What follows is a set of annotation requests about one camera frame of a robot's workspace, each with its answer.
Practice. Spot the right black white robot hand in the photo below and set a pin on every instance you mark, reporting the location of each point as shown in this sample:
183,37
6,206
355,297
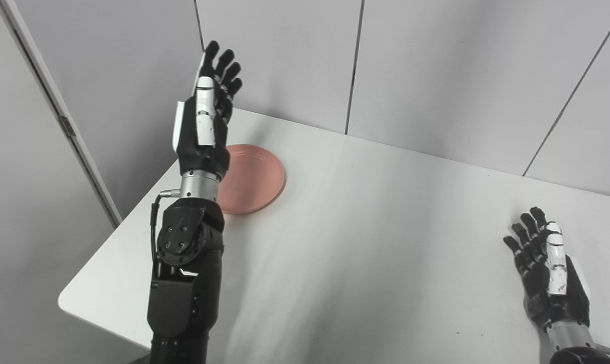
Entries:
570,298

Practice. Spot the pink round plate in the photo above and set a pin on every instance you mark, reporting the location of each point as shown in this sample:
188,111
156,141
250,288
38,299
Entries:
252,179

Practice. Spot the grey wall panel hinge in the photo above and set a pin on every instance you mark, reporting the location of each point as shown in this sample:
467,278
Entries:
67,126

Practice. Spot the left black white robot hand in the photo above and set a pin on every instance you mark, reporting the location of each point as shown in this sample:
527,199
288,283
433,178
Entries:
191,141

